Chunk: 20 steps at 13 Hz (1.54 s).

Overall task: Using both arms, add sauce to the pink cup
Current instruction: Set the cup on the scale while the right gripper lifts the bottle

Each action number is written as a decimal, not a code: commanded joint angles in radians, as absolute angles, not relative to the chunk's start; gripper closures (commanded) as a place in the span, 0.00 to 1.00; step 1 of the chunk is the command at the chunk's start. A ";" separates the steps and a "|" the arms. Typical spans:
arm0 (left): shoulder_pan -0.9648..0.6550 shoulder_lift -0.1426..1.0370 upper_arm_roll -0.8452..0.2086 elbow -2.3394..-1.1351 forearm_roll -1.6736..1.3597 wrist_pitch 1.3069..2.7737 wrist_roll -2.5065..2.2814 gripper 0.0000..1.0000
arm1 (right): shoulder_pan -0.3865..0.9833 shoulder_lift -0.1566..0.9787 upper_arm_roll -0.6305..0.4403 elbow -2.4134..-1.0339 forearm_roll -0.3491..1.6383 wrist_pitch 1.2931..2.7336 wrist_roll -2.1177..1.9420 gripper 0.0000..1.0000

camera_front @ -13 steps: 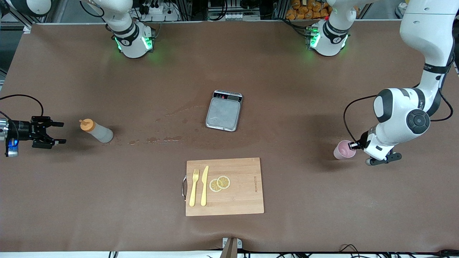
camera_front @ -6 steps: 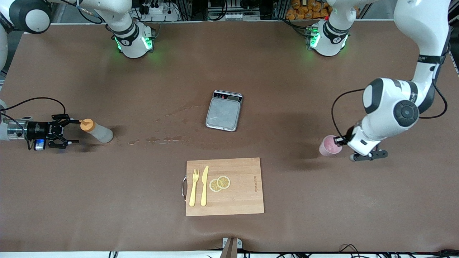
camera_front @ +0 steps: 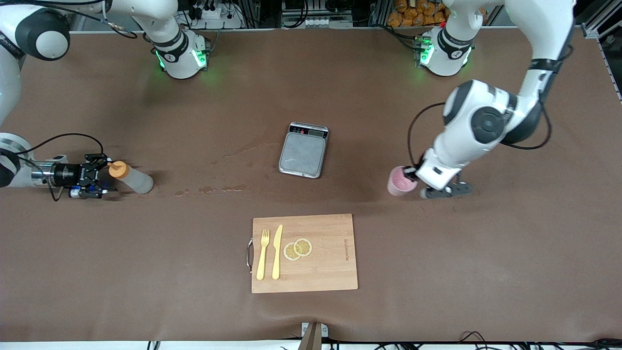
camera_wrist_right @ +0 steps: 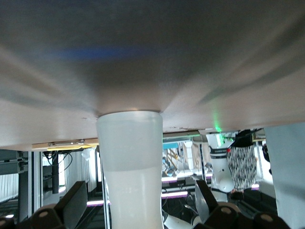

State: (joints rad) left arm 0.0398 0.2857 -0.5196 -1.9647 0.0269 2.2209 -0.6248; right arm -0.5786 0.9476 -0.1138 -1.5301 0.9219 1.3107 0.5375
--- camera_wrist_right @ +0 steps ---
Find squeeze bottle orange cap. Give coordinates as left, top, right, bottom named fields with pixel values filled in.
left=96, top=110, right=165, bottom=229

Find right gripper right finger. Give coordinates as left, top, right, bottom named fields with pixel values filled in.
left=194, top=180, right=290, bottom=229

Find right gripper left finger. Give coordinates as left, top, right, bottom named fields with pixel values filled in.
left=0, top=180, right=89, bottom=229

